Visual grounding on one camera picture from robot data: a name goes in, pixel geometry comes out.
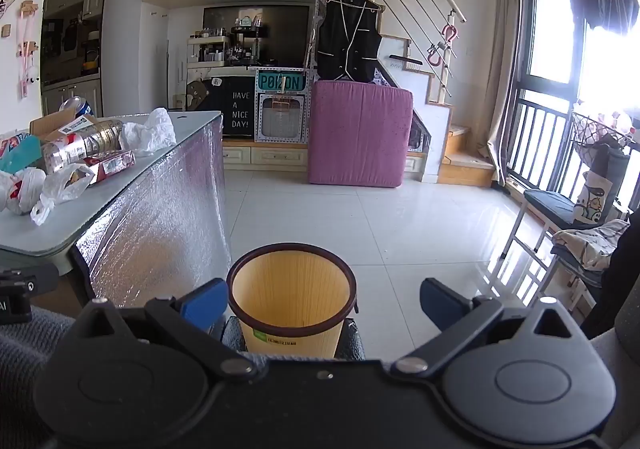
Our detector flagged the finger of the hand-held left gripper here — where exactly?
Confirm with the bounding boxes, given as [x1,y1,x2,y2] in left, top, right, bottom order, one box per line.
[0,263,60,297]

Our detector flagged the brown cardboard box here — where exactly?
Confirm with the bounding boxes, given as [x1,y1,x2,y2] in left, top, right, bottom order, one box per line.
[29,109,96,142]

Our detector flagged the shelf rack with bottles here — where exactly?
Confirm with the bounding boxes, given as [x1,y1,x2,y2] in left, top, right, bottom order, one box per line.
[187,26,261,67]

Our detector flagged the blue drink can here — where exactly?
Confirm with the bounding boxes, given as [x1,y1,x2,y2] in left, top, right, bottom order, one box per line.
[59,96,96,118]

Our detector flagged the black vest with white trim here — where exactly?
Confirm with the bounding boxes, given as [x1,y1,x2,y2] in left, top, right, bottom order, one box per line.
[317,0,383,83]

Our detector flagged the black framed window with railing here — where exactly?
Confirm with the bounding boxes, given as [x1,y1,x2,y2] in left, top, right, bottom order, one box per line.
[505,0,640,225]

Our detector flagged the cartoon print tote bag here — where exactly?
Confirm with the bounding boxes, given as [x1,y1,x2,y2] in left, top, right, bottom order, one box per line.
[572,171,615,222]

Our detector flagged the clear plastic bottle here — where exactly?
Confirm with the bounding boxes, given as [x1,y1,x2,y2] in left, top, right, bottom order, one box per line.
[41,119,126,174]

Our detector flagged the teal packet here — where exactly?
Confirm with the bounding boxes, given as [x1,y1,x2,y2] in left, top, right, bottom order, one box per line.
[0,135,45,174]

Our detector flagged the yellow bin with brown rim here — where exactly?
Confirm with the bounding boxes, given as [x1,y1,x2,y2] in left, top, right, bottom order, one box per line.
[226,242,358,361]

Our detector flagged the red snack packet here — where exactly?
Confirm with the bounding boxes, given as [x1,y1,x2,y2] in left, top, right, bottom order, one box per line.
[84,150,137,184]

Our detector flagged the clear plastic bag with food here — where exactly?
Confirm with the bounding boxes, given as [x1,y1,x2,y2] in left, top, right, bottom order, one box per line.
[30,163,97,226]

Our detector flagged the cream low cabinet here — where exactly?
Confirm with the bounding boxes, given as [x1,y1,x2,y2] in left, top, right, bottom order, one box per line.
[222,138,308,172]

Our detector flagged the white plastic bag red print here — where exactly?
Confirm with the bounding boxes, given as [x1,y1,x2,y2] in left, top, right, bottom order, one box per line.
[0,167,47,216]

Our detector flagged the patterned blanket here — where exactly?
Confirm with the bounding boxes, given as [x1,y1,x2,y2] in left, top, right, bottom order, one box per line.
[552,219,632,272]

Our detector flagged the black television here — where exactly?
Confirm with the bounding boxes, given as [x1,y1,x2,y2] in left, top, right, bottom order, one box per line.
[202,5,311,68]

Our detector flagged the wire basket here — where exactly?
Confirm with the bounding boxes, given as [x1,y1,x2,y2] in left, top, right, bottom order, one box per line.
[570,109,640,160]

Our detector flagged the black letter board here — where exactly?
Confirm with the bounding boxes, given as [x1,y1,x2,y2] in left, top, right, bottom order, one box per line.
[186,75,257,138]

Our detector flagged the white wooden staircase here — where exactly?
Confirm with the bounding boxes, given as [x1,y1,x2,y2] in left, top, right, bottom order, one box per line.
[380,36,496,187]

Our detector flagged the table with silver foil side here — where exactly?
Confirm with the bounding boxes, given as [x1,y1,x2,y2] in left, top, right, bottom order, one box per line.
[0,110,233,330]

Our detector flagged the beige curtain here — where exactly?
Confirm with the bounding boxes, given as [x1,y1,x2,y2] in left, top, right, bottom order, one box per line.
[487,0,523,184]

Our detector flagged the dark cloth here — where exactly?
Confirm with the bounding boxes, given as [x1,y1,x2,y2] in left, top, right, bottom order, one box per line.
[580,219,640,340]

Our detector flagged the white metal cage teal sign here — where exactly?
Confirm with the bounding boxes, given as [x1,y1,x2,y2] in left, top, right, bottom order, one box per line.
[254,66,312,144]

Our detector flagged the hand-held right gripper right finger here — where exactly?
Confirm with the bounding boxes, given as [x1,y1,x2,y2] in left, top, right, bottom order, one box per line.
[390,278,586,377]

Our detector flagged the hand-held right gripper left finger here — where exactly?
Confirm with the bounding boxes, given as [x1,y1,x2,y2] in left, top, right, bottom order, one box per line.
[75,278,261,382]

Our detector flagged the person's grey knit clothing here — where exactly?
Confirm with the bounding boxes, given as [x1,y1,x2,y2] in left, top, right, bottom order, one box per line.
[0,299,640,449]

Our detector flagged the wooden wall ornaments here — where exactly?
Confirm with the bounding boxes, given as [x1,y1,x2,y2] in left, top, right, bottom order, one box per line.
[0,0,42,100]

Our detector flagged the pink mattress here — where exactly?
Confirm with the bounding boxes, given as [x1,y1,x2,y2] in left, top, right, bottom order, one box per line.
[307,80,415,188]

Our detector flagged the metal bench with dark cushion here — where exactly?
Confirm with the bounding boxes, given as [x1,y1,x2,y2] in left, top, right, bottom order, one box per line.
[500,189,601,290]

